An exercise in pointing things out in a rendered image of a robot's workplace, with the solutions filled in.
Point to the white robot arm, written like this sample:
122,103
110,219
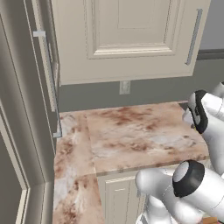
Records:
204,186

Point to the grey fridge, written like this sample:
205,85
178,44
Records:
23,110

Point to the white wall socket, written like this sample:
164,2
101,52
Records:
124,87

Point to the cream wall cupboard door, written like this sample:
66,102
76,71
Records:
128,38

